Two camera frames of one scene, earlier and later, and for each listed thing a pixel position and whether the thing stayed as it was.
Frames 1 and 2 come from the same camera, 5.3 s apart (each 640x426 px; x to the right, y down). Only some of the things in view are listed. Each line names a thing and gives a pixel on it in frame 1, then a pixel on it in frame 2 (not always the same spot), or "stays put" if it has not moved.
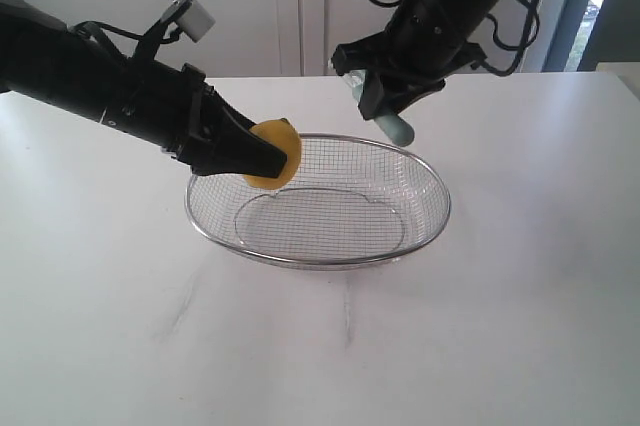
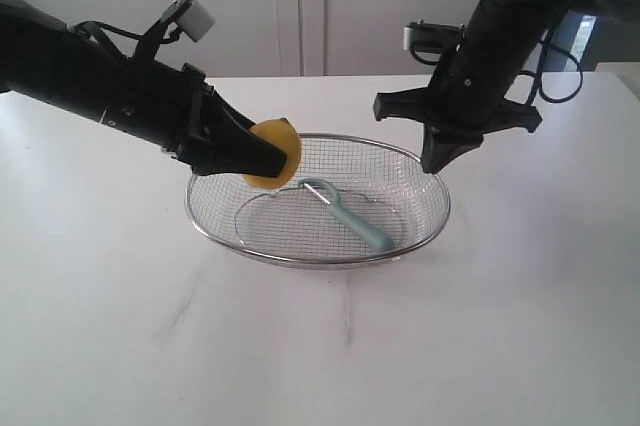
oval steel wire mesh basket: (350, 199) stays put
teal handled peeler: (390, 123) → (330, 194)
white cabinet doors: (279, 11) stays put
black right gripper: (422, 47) → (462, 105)
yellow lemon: (284, 136) stays put
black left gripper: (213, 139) stays put
